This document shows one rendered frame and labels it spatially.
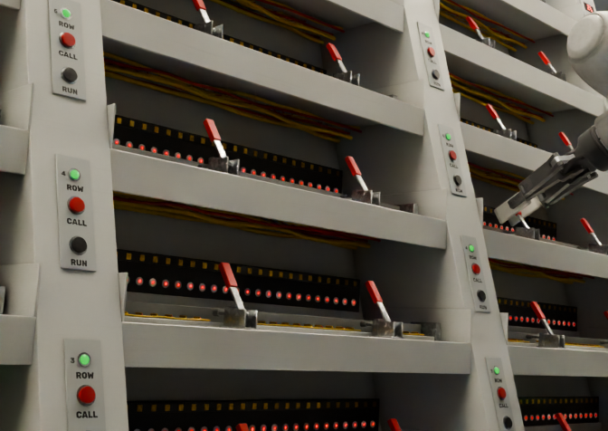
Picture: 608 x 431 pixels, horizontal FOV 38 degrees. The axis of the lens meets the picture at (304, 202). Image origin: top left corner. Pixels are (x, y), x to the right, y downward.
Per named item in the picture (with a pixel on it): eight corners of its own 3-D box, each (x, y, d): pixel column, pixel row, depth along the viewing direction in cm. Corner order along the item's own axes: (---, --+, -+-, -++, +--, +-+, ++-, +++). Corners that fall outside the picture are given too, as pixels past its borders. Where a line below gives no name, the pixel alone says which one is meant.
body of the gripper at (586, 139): (607, 154, 146) (563, 186, 151) (631, 163, 152) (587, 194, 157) (586, 119, 150) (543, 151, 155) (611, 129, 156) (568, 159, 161)
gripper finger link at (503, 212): (532, 203, 158) (529, 202, 158) (502, 224, 162) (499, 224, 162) (525, 188, 160) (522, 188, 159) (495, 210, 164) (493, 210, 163)
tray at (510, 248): (649, 285, 186) (649, 240, 188) (480, 255, 144) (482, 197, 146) (562, 286, 200) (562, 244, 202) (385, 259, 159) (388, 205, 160)
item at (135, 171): (446, 249, 138) (449, 161, 140) (106, 189, 96) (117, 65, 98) (349, 253, 152) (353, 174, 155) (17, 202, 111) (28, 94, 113)
